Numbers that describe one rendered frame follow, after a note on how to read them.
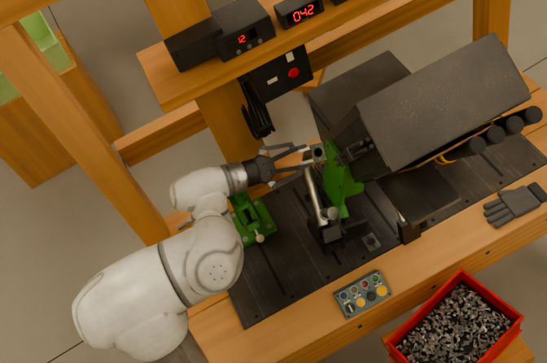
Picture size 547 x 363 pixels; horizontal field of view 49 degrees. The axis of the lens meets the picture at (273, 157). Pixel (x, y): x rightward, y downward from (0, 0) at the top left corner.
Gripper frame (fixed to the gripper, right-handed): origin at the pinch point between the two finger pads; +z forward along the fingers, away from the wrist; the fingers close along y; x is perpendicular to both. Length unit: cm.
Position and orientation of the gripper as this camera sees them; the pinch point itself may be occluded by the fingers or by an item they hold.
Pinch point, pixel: (308, 154)
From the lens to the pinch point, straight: 172.7
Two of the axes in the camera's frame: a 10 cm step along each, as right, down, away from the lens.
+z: 9.2, -2.8, 2.8
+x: -2.8, 0.2, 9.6
